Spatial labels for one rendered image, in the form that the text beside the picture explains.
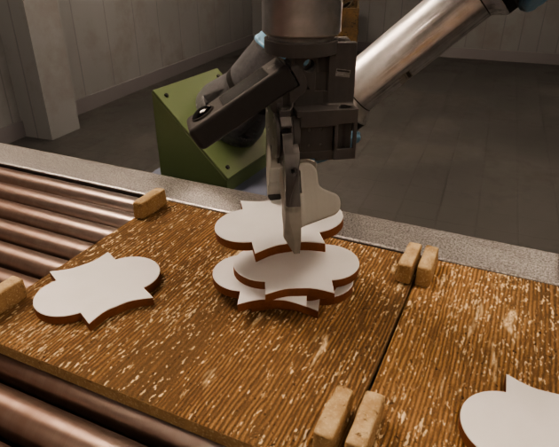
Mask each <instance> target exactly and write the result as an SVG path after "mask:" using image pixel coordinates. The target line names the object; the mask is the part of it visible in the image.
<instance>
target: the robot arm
mask: <svg viewBox="0 0 559 447"><path fill-rule="evenodd" d="M546 1H547V0H423V1H421V2H420V3H419V4H418V5H416V6H415V7H414V8H413V9H412V10H411V11H410V12H409V13H407V15H405V16H404V17H403V18H402V19H401V20H399V21H398V22H397V23H396V24H395V25H393V26H392V27H391V28H390V29H389V30H387V31H386V32H385V33H384V34H383V35H381V36H380V37H379V38H378V39H377V40H375V41H374V42H373V43H372V44H371V45H369V46H368V47H367V48H366V49H365V50H363V51H362V52H361V53H360V54H359V55H358V56H357V47H358V43H357V42H356V41H351V40H350V39H349V37H347V36H336V35H338V34H339V33H340V32H341V31H342V0H262V31H261V32H260V33H259V34H257V35H256V36H255V39H254V40H253V41H252V43H251V44H250V45H249V46H248V47H247V49H246V50H244V52H243V53H242V54H241V55H240V57H239V58H238V59H237V60H236V62H235V63H234V64H233V65H232V67H231V68H230V69H229V71H228V72H227V73H225V74H223V75H221V76H219V77H218V78H216V79H215V80H213V81H211V82H209V83H207V84H206V85H205V86H204V87H203V88H202V89H201V91H200V92H199V93H198V95H197V97H196V109H197V110H196V112H195V113H194V114H193V115H191V116H190V117H189V118H188V119H187V126H188V130H189V134H190V136H191V137H192V139H193V140H194V142H195V143H196V144H197V146H198V147H199V148H201V149H206V148H208V147H209V146H211V145H213V144H214V143H215V142H216V141H218V140H222V141H223V142H225V143H226V144H228V145H232V146H236V147H240V148H245V147H250V146H252V145H253V144H254V143H255V142H256V141H257V140H258V139H259V138H260V137H261V136H262V134H263V132H264V128H265V130H266V181H267V196H268V198H269V199H270V200H280V195H281V204H282V220H283V237H284V239H285V241H286V242H287V243H288V245H289V247H290V248H291V250H292V251H293V253H294V254H300V249H301V231H302V227H304V226H306V225H308V224H313V223H315V222H317V221H320V220H322V219H325V218H328V217H330V216H334V215H335V214H337V213H338V211H339V210H340V207H341V201H340V198H339V196H338V195H337V194H335V193H333V192H330V191H328V190H325V189H323V188H321V187H320V186H319V181H318V173H317V170H316V168H317V164H318V163H321V162H323V161H327V160H346V159H355V154H356V143H358V142H359V141H360V139H361V136H360V132H359V131H358V130H359V129H360V128H362V127H363V126H364V125H365V124H366V123H367V118H368V113H369V110H370V109H372V108H373V107H374V106H376V105H377V104H378V103H380V102H381V101H382V100H383V99H385V98H386V97H388V96H389V94H390V93H392V92H393V91H394V90H396V89H397V88H398V87H400V86H401V85H402V84H404V83H405V82H407V81H408V80H409V79H410V78H412V77H413V76H414V75H416V74H417V73H418V72H420V71H421V70H422V69H423V68H424V67H425V66H427V65H428V64H429V63H430V62H432V61H433V60H434V59H436V58H437V57H438V56H440V55H441V54H442V53H444V52H445V51H446V50H448V49H449V48H450V47H452V46H453V45H454V44H456V43H457V42H458V41H459V40H460V39H461V38H463V37H464V36H465V35H467V34H468V33H469V32H471V31H472V30H473V29H474V28H476V27H477V26H479V25H480V24H481V23H482V22H484V21H485V20H487V19H488V18H489V17H490V16H492V15H509V14H510V13H511V12H512V11H513V10H515V9H516V8H519V9H520V11H524V12H531V11H533V10H535V9H536V8H537V7H538V6H541V5H542V4H544V3H545V2H546ZM299 177H300V183H299ZM300 190H301V192H300Z"/></svg>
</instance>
